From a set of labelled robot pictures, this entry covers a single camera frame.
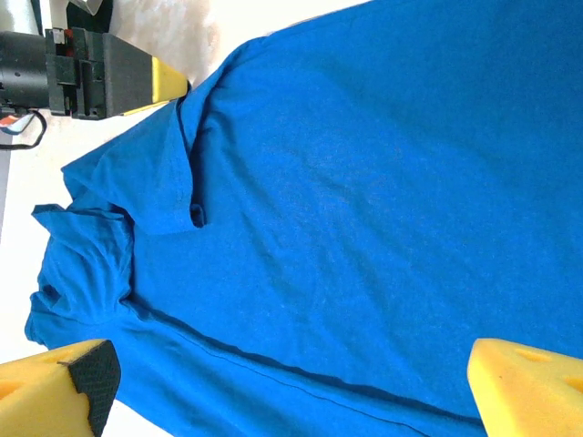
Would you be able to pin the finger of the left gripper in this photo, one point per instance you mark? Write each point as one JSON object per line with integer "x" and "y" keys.
{"x": 136, "y": 77}
{"x": 150, "y": 108}

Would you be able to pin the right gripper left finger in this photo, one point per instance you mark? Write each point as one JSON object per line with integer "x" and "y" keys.
{"x": 45, "y": 391}

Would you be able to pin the blue t-shirt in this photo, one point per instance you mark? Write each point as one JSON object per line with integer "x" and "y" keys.
{"x": 319, "y": 205}

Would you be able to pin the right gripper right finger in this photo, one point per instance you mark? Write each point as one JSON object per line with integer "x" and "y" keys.
{"x": 528, "y": 391}

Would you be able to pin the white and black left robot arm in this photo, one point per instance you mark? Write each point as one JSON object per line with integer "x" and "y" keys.
{"x": 18, "y": 13}

